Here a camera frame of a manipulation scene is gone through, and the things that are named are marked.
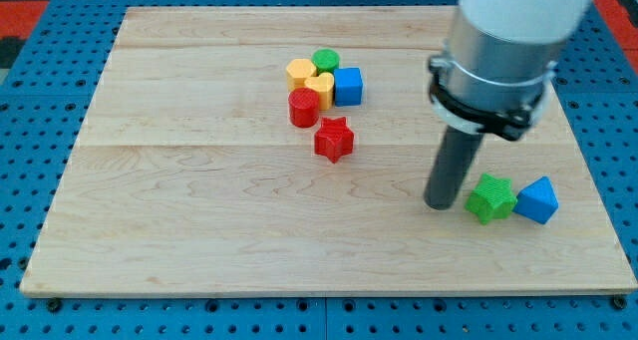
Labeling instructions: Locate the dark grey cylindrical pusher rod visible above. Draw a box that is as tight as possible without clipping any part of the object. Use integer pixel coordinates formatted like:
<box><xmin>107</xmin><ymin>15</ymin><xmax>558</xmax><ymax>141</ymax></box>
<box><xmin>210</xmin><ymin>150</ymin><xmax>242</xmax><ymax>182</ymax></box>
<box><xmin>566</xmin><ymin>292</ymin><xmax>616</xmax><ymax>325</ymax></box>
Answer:
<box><xmin>423</xmin><ymin>127</ymin><xmax>483</xmax><ymax>210</ymax></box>

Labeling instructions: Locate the blue triangle block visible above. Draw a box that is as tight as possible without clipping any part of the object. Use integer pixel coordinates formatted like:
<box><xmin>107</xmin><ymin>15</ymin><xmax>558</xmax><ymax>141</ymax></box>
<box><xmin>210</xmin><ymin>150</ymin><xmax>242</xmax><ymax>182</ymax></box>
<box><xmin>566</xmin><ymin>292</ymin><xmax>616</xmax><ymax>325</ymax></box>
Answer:
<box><xmin>513</xmin><ymin>176</ymin><xmax>559</xmax><ymax>224</ymax></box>

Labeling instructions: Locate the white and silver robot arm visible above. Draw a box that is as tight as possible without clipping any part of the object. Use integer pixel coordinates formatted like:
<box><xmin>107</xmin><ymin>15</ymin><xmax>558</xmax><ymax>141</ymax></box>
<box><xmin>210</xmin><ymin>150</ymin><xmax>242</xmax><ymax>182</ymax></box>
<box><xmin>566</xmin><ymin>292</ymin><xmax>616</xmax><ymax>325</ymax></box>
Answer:
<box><xmin>423</xmin><ymin>0</ymin><xmax>593</xmax><ymax>210</ymax></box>

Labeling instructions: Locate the green star block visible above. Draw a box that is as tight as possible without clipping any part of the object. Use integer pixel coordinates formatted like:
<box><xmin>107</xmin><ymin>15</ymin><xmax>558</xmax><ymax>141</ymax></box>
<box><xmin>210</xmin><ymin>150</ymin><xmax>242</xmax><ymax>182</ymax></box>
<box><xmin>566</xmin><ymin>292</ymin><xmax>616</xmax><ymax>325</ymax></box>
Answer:
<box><xmin>465</xmin><ymin>172</ymin><xmax>517</xmax><ymax>224</ymax></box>

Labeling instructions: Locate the red star block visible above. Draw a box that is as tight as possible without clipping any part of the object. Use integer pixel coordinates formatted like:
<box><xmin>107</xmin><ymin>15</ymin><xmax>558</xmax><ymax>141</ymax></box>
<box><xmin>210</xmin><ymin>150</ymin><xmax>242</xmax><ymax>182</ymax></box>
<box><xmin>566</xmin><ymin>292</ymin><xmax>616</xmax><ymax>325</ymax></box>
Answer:
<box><xmin>314</xmin><ymin>117</ymin><xmax>355</xmax><ymax>164</ymax></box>

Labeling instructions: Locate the blue cube block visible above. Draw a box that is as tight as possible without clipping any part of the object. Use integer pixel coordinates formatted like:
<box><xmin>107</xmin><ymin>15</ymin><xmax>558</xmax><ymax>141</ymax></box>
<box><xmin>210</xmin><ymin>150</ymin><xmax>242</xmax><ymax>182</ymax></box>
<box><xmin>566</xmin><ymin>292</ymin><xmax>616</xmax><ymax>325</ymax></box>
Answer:
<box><xmin>333</xmin><ymin>68</ymin><xmax>363</xmax><ymax>107</ymax></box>

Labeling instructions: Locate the yellow heart block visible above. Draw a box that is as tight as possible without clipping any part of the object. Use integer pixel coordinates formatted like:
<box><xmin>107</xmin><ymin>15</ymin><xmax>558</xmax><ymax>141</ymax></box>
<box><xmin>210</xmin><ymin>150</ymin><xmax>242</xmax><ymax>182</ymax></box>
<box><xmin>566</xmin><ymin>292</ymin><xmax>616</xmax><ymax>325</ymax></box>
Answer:
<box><xmin>304</xmin><ymin>72</ymin><xmax>335</xmax><ymax>111</ymax></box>

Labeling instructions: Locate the green cylinder block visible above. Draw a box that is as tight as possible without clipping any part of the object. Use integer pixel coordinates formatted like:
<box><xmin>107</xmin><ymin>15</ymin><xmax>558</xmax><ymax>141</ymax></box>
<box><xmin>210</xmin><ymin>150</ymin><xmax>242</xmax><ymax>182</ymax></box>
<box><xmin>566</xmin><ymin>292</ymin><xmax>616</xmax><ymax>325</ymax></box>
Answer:
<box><xmin>311</xmin><ymin>49</ymin><xmax>341</xmax><ymax>75</ymax></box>

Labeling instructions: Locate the red cylinder block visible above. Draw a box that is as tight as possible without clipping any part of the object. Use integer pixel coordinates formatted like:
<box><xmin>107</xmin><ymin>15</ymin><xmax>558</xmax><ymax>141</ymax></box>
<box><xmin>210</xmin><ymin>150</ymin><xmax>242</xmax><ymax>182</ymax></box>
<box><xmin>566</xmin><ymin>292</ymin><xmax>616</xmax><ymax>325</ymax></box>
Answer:
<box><xmin>288</xmin><ymin>88</ymin><xmax>320</xmax><ymax>128</ymax></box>

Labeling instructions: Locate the yellow hexagon block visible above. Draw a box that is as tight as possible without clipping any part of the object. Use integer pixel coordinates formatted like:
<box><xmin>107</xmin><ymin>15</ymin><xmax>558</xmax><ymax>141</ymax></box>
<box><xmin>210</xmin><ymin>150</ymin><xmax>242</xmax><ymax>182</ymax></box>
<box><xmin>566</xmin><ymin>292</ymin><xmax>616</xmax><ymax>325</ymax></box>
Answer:
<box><xmin>285</xmin><ymin>59</ymin><xmax>317</xmax><ymax>92</ymax></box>

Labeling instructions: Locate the light wooden board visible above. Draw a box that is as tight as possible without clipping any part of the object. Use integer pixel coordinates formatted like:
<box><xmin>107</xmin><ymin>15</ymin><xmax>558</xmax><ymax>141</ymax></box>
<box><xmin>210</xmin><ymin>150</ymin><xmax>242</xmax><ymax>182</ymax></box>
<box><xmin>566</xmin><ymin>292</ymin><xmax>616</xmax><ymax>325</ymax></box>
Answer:
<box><xmin>20</xmin><ymin>6</ymin><xmax>637</xmax><ymax>298</ymax></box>

